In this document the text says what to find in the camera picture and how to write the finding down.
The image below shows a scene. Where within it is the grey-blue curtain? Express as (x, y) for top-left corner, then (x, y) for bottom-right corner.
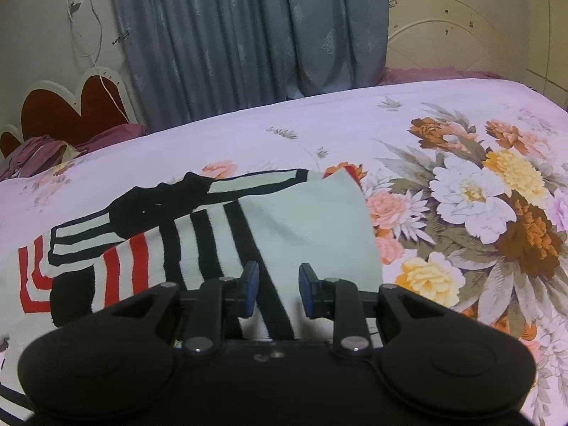
(105, 0), (391, 123)

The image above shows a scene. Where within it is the crumpled purple cloth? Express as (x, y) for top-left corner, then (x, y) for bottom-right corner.
(0, 137), (86, 181)

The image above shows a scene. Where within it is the floral pink bed sheet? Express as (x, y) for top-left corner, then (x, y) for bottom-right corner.
(0, 77), (568, 426)

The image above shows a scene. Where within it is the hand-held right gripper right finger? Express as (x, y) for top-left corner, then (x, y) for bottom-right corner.
(297, 262), (445, 358)

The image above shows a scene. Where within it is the cream carved headboard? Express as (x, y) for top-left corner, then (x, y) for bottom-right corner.
(385, 0), (540, 88)

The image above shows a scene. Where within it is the striped knit sweater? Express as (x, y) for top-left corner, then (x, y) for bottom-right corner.
(0, 166), (385, 422)

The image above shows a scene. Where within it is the red heart-shaped headboard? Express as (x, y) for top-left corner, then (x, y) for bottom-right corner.
(0, 66), (145, 159)

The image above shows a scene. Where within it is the purple pillow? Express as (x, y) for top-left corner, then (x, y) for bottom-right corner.
(73, 123), (148, 154)

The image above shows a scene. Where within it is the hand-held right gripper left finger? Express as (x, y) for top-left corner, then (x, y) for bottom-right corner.
(105, 260), (261, 358)

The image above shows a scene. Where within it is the pink pillow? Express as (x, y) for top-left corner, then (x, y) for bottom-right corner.
(382, 66), (503, 86)

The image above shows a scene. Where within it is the white charging cable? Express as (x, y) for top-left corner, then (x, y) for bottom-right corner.
(67, 0), (132, 123)

